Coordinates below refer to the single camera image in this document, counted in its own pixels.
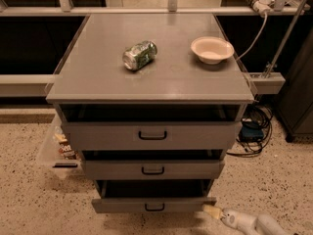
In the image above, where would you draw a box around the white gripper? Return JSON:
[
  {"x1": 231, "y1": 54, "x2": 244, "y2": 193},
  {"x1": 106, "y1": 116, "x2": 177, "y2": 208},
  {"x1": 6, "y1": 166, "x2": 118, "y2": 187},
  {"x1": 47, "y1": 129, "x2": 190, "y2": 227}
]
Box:
[{"x1": 202, "y1": 205, "x2": 258, "y2": 235}]

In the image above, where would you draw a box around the grey bottom drawer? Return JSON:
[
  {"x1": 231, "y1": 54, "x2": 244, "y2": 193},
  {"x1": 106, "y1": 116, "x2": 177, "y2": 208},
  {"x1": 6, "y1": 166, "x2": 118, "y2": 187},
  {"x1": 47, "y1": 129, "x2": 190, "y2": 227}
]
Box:
[{"x1": 92, "y1": 179, "x2": 216, "y2": 213}]

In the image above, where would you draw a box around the grey drawer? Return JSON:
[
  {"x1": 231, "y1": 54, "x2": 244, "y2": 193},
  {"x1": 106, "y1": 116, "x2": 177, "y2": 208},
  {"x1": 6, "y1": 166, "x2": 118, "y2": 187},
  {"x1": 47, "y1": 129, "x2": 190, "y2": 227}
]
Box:
[
  {"x1": 62, "y1": 121, "x2": 242, "y2": 151},
  {"x1": 92, "y1": 179, "x2": 216, "y2": 213},
  {"x1": 82, "y1": 150, "x2": 224, "y2": 180}
]

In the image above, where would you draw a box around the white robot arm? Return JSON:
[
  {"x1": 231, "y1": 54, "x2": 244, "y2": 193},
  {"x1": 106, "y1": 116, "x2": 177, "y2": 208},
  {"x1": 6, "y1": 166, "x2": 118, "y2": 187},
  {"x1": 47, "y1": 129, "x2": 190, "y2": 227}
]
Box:
[{"x1": 202, "y1": 204, "x2": 289, "y2": 235}]

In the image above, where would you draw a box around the grey drawer cabinet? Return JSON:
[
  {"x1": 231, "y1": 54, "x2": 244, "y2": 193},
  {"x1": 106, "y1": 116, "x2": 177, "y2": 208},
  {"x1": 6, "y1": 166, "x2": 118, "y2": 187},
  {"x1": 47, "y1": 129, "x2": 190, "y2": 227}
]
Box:
[{"x1": 45, "y1": 13, "x2": 255, "y2": 194}]

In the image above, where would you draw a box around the grey middle drawer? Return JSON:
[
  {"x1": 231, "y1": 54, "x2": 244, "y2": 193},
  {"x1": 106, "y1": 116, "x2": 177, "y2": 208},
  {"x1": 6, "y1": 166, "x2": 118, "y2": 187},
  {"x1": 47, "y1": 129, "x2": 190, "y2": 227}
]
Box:
[{"x1": 82, "y1": 150, "x2": 224, "y2": 180}]

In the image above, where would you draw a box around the grey top drawer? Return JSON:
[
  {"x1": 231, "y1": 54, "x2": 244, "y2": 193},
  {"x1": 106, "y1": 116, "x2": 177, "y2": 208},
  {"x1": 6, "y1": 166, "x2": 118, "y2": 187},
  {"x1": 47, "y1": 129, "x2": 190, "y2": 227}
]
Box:
[{"x1": 62, "y1": 121, "x2": 242, "y2": 151}]

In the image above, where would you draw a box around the blue box on floor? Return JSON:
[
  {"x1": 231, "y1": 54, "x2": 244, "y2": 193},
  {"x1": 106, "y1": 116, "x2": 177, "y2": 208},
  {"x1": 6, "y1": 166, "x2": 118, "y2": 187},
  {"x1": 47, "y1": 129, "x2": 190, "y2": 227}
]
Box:
[{"x1": 239, "y1": 121, "x2": 264, "y2": 142}]

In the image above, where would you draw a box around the dark grey side cabinet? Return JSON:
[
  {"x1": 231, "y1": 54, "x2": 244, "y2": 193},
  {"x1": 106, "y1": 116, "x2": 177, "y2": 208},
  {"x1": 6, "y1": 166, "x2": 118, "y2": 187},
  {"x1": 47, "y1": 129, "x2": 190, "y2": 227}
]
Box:
[{"x1": 275, "y1": 29, "x2": 313, "y2": 142}]

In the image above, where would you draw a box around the white paper bowl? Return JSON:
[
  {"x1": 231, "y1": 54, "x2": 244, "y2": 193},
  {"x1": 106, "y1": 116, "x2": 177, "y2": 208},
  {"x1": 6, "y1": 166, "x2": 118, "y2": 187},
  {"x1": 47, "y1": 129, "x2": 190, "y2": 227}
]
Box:
[{"x1": 191, "y1": 37, "x2": 235, "y2": 65}]

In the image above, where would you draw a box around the brown snack packet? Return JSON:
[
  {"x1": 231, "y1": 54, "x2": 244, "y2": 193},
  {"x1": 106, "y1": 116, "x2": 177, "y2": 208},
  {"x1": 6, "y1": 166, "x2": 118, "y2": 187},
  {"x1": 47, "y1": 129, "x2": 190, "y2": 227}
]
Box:
[{"x1": 59, "y1": 142, "x2": 76, "y2": 160}]

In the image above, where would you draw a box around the metal diagonal rod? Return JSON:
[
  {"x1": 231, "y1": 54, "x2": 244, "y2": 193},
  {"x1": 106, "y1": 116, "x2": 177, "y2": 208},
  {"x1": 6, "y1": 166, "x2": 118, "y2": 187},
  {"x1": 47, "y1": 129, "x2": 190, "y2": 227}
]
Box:
[{"x1": 261, "y1": 0, "x2": 307, "y2": 78}]

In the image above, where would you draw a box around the clear plastic snack bin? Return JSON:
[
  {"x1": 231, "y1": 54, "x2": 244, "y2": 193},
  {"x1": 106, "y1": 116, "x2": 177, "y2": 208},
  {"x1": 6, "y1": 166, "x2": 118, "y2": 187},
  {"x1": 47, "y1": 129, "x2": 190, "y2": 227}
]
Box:
[{"x1": 36, "y1": 116, "x2": 83, "y2": 179}]

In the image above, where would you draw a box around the green soda can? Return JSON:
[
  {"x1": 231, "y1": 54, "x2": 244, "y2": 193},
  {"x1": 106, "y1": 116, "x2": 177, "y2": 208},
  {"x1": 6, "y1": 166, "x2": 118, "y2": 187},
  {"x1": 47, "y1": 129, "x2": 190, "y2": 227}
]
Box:
[{"x1": 122, "y1": 40, "x2": 157, "y2": 71}]

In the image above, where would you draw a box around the white power strip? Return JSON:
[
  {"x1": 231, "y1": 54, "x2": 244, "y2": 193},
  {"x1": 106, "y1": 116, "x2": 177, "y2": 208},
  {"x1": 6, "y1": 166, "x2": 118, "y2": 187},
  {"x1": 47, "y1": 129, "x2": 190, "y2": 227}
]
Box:
[{"x1": 246, "y1": 0, "x2": 273, "y2": 17}]

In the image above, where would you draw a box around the black cable bundle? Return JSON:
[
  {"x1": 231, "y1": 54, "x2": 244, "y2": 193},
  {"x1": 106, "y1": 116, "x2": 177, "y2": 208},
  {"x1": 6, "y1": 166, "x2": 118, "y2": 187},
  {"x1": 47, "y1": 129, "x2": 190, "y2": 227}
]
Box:
[{"x1": 226, "y1": 104, "x2": 274, "y2": 158}]

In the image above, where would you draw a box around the white power cable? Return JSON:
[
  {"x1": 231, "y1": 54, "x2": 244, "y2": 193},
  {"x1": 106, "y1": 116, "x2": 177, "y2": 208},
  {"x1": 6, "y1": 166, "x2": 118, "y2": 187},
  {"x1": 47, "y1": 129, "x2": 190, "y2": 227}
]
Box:
[{"x1": 235, "y1": 12, "x2": 269, "y2": 63}]

